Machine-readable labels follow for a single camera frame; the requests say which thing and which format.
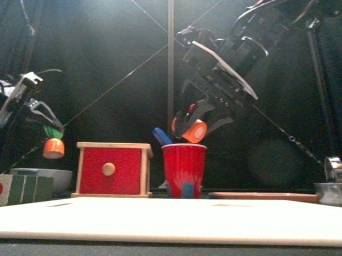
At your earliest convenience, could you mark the orange-handled tool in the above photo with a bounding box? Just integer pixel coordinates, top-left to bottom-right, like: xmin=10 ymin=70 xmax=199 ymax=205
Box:
xmin=41 ymin=124 xmax=66 ymax=160

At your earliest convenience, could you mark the pale grey bowl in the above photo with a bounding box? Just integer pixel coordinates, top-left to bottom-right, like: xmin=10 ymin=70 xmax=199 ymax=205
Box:
xmin=9 ymin=167 xmax=74 ymax=196

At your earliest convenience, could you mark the red plastic cup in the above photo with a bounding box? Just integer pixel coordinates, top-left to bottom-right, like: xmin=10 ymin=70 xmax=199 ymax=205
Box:
xmin=160 ymin=142 xmax=208 ymax=200

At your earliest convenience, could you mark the wooden box red drawer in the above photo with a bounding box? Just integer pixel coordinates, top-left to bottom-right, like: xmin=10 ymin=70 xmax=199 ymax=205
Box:
xmin=69 ymin=141 xmax=155 ymax=199

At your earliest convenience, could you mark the blue tape piece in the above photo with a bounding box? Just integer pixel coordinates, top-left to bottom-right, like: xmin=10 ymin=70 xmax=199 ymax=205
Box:
xmin=179 ymin=181 xmax=196 ymax=200

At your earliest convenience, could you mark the square salmon plastic tray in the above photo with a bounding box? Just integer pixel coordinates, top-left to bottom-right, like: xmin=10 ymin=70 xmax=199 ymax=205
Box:
xmin=207 ymin=191 xmax=320 ymax=204

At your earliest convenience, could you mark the white cutting board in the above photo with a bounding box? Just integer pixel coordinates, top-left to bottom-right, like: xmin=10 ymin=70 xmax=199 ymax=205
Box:
xmin=0 ymin=196 xmax=342 ymax=248

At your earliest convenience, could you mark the small metal measuring cup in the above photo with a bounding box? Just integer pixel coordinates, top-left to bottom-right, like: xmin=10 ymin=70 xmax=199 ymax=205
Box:
xmin=312 ymin=156 xmax=342 ymax=207

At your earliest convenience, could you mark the blue utensil handle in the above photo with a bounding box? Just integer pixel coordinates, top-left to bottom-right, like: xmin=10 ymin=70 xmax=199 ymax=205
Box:
xmin=151 ymin=126 xmax=175 ymax=147

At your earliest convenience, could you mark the vertical metal frame pole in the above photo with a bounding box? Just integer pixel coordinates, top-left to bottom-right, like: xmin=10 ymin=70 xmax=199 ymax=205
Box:
xmin=167 ymin=0 xmax=175 ymax=134

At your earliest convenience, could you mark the thin diagonal brace cord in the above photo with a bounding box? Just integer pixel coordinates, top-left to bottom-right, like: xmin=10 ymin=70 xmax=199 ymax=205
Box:
xmin=129 ymin=0 xmax=323 ymax=165
xmin=12 ymin=0 xmax=224 ymax=169

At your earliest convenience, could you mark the black frame side post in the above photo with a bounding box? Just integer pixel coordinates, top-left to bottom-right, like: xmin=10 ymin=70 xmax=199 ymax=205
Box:
xmin=306 ymin=18 xmax=338 ymax=158

